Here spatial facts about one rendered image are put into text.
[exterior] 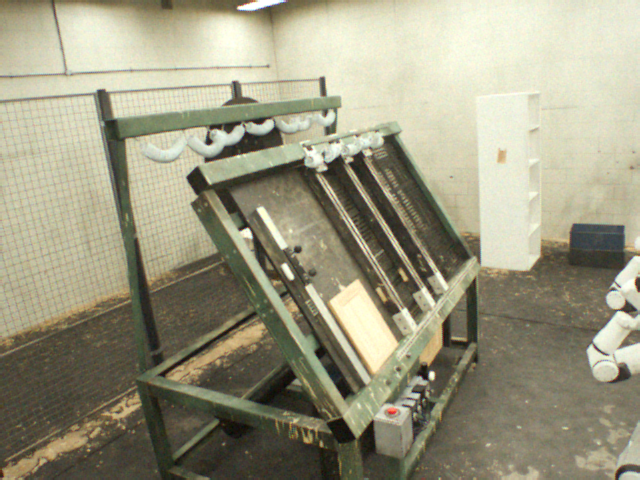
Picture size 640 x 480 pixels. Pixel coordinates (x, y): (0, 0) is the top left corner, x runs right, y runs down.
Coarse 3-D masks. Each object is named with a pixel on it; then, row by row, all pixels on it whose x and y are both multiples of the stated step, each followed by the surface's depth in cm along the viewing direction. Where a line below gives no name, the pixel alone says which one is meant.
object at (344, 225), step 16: (304, 176) 276; (320, 176) 275; (320, 192) 274; (336, 208) 272; (336, 224) 275; (352, 224) 275; (352, 240) 273; (368, 256) 272; (368, 272) 273; (384, 288) 271; (400, 304) 274; (400, 320) 272
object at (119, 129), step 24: (336, 96) 397; (120, 120) 225; (144, 120) 236; (168, 120) 249; (192, 120) 264; (216, 120) 280; (240, 120) 298; (336, 120) 406; (120, 144) 230; (120, 168) 234; (120, 192) 238; (144, 360) 272; (264, 384) 240
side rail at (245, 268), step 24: (216, 216) 209; (216, 240) 213; (240, 240) 211; (240, 264) 210; (264, 288) 208; (264, 312) 212; (288, 336) 209; (288, 360) 212; (312, 360) 208; (312, 384) 210; (336, 408) 207
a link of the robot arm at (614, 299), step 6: (612, 294) 202; (618, 294) 200; (606, 300) 205; (612, 300) 203; (618, 300) 201; (624, 300) 199; (612, 306) 203; (618, 306) 201; (624, 306) 199; (630, 306) 197; (624, 312) 200; (630, 312) 201; (636, 312) 199
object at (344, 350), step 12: (264, 228) 230; (276, 228) 233; (276, 240) 229; (276, 252) 231; (288, 264) 229; (300, 288) 230; (312, 288) 231; (312, 300) 228; (324, 312) 230; (324, 324) 229; (336, 336) 228; (336, 348) 230; (348, 348) 230; (348, 360) 228; (360, 372) 228; (360, 384) 229
